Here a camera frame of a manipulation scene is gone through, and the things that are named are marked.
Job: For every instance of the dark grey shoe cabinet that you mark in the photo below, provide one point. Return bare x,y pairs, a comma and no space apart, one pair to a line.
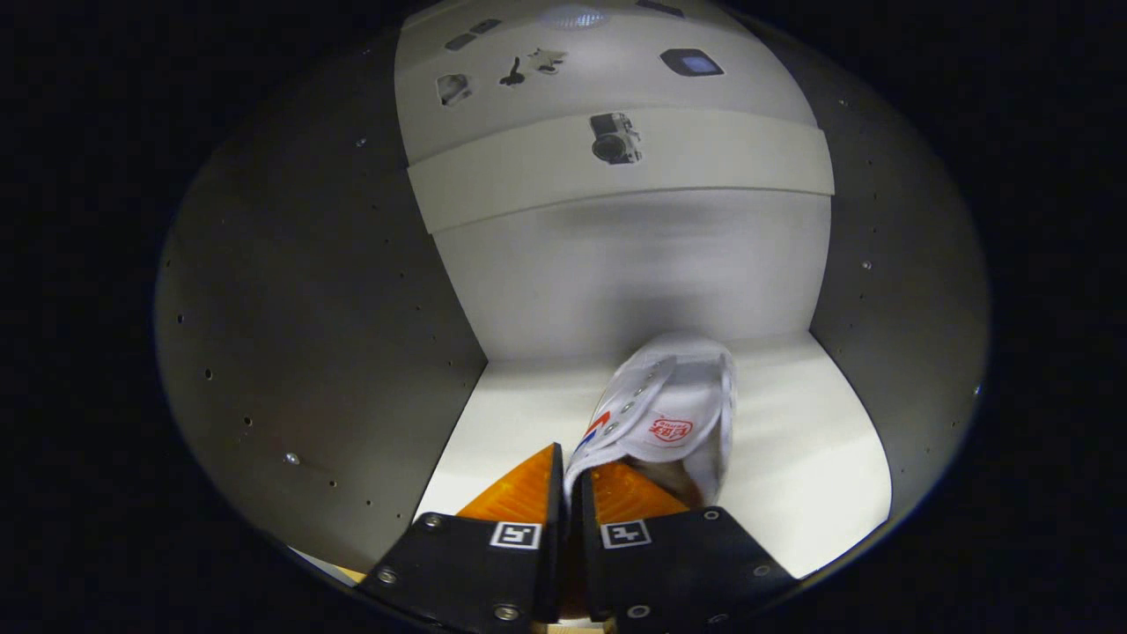
308,308

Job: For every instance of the white canvas shoe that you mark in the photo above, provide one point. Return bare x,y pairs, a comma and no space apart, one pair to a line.
669,396

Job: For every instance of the white cabinet shelf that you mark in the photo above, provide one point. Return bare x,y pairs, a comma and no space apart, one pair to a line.
792,458

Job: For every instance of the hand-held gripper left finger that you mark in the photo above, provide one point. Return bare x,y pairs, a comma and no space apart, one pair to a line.
550,581

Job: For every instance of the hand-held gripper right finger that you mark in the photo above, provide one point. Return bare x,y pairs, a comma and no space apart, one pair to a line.
592,572

